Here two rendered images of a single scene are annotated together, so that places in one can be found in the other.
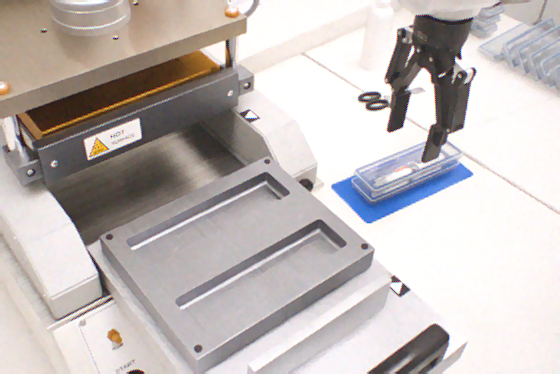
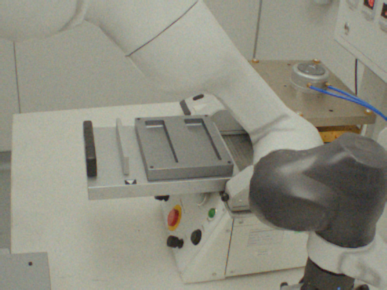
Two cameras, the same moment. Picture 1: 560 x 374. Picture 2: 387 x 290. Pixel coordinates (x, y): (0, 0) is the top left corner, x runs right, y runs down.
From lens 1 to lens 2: 1.15 m
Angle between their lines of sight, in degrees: 85
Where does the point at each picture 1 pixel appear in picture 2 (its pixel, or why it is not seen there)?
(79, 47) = (280, 77)
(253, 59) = not seen: outside the picture
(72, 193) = not seen: hidden behind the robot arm
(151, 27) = (291, 94)
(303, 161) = (234, 188)
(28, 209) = not seen: hidden behind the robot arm
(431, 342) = (88, 152)
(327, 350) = (118, 153)
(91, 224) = (241, 142)
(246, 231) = (185, 143)
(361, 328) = (119, 164)
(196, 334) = (144, 119)
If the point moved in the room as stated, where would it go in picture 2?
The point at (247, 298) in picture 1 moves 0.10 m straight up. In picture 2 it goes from (155, 140) to (157, 97)
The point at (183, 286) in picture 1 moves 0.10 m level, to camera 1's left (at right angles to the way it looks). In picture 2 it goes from (168, 123) to (191, 105)
